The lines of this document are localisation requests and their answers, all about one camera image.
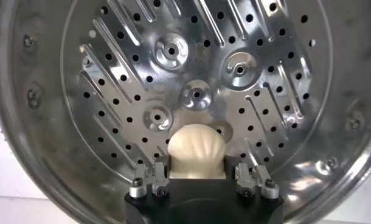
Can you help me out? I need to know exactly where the white steamed baozi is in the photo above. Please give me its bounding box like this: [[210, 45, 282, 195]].
[[167, 123, 227, 180]]

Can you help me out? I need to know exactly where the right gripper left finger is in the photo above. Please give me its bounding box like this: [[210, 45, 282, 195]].
[[129, 155, 172, 199]]

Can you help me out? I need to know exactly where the stainless steel steamer basket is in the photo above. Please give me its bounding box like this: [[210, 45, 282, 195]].
[[0, 0, 371, 224]]

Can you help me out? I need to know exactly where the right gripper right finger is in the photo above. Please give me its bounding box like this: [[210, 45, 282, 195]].
[[224, 155, 280, 200]]

